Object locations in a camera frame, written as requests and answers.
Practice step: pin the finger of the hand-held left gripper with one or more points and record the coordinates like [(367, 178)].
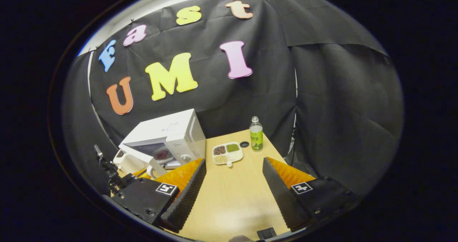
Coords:
[(143, 174)]

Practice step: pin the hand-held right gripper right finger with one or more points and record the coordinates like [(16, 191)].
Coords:
[(281, 199)]

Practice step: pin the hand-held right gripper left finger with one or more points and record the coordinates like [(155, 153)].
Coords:
[(186, 199)]

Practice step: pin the white square plate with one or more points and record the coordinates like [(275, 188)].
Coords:
[(157, 156)]

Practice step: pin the pink meat slice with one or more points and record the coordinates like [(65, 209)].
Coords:
[(162, 154)]

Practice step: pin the white microwave oven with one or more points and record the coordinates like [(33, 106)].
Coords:
[(168, 127)]

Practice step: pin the white appliance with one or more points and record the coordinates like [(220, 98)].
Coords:
[(123, 161)]

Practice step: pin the white divided tray of beans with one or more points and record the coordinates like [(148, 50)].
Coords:
[(227, 153)]

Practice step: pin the green label drink bottle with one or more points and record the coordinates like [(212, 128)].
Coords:
[(256, 138)]

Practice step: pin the black bottle cap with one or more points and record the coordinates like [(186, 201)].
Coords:
[(244, 144)]

